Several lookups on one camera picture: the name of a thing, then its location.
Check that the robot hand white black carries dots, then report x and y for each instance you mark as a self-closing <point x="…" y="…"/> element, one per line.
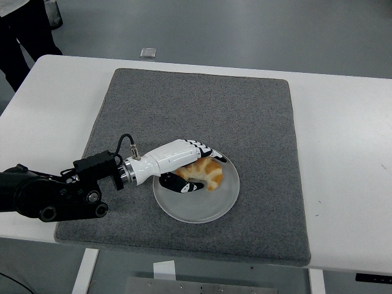
<point x="165" y="159"/>

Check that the croissant bread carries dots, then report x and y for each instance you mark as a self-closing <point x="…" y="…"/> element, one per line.
<point x="212" y="174"/>

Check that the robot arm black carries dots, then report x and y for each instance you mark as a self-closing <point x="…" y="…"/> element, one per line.
<point x="46" y="193"/>

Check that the round grey plate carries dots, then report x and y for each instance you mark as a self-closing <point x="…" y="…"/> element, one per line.
<point x="202" y="208"/>

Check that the grey metal plate with screws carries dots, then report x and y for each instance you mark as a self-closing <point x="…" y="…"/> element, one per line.
<point x="199" y="286"/>

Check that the grey felt mat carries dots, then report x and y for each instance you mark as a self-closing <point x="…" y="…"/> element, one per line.
<point x="245" y="122"/>

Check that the small silver square floor fixture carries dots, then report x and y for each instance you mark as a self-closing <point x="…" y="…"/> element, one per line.
<point x="148" y="53"/>

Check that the white table leg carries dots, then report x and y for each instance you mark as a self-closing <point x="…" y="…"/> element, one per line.
<point x="84" y="272"/>
<point x="317" y="281"/>

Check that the person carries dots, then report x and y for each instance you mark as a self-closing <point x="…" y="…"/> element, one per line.
<point x="18" y="36"/>

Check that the black table control panel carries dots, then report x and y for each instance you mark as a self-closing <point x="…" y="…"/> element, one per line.
<point x="373" y="277"/>

